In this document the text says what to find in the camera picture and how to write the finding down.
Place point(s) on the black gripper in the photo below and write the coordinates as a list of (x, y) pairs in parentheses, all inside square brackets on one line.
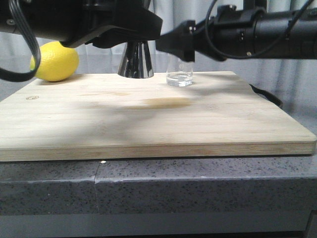
[(231, 31), (102, 23)]

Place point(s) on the small glass measuring beaker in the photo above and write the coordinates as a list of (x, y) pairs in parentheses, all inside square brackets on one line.
[(179, 73)]

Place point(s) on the steel double jigger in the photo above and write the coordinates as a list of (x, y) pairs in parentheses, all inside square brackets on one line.
[(136, 61)]

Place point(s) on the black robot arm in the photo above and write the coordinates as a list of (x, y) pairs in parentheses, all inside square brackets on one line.
[(279, 35)]

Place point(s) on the yellow lemon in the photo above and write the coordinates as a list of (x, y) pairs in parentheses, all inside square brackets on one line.
[(57, 62)]

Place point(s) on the light wooden cutting board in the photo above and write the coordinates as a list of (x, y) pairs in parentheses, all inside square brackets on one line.
[(106, 116)]

